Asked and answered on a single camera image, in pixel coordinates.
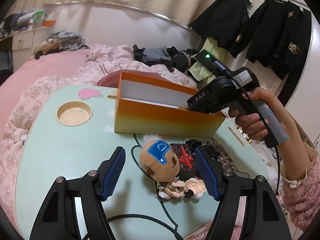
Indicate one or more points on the brown capybara plush blue cap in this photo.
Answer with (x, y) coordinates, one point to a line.
(158, 160)

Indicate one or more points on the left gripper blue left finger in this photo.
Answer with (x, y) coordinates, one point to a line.
(57, 219)

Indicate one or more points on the orange gradient cardboard box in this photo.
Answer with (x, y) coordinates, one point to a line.
(146, 105)

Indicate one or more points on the mint green lap table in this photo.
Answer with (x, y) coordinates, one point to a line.
(52, 150)

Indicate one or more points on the person's right hand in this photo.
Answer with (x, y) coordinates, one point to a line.
(251, 124)

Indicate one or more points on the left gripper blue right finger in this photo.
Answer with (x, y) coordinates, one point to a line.
(263, 218)

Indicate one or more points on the pink floral duvet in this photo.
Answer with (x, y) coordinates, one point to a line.
(93, 65)

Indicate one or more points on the white fluffy pompom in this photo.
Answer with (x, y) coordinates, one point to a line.
(184, 106)

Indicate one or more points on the person's pink sleeved forearm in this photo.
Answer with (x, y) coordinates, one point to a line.
(300, 172)

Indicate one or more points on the dark red foil snack pack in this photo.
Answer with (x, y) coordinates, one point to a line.
(188, 168)

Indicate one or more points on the hanging black jacket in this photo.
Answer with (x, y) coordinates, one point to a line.
(225, 21)
(280, 35)

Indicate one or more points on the white desk with drawer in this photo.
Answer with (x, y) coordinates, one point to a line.
(22, 44)

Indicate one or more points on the dark red cushion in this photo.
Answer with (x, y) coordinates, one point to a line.
(110, 78)

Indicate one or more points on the patterned grey clothes pile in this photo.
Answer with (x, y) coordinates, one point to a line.
(68, 41)

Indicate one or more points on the anime figure keychain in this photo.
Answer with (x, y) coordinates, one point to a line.
(191, 188)

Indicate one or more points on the brown playing card box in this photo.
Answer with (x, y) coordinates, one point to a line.
(222, 156)

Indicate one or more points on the lime green garment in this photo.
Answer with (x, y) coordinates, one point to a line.
(201, 70)

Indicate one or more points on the black glossy cloth item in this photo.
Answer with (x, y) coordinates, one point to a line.
(194, 143)

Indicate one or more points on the pile of dark clothes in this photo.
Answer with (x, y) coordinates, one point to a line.
(168, 56)

